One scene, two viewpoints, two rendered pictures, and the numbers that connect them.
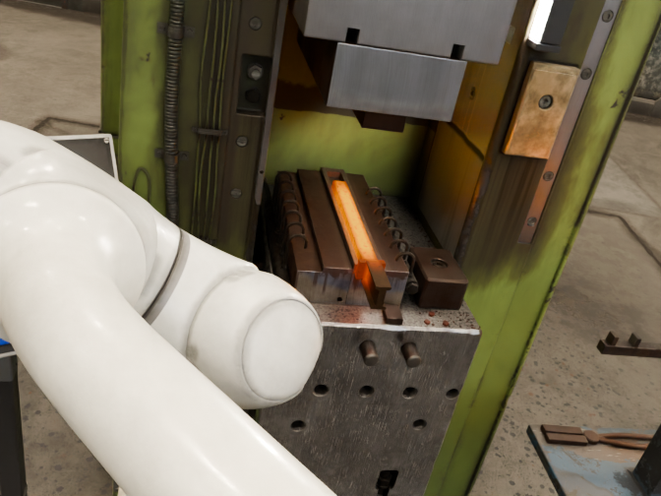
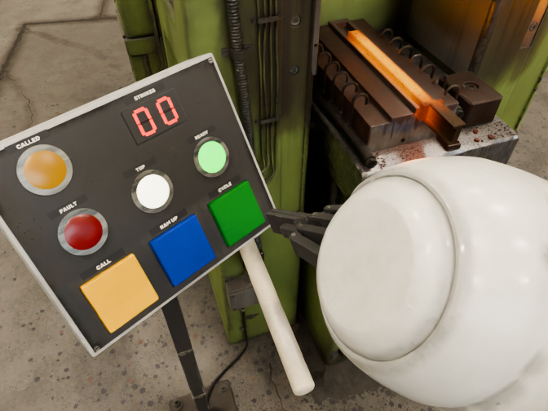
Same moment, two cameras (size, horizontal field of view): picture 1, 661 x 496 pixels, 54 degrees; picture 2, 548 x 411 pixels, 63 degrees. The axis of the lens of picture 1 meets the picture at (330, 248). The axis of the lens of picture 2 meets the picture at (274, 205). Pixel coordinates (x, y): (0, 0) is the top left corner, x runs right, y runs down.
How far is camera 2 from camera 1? 0.39 m
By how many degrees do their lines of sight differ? 18
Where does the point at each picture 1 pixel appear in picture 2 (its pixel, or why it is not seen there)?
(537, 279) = (529, 75)
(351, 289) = (413, 130)
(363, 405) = not seen: hidden behind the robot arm
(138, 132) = (204, 37)
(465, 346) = (506, 151)
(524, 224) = (527, 31)
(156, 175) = (226, 73)
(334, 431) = not seen: hidden behind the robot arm
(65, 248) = not seen: outside the picture
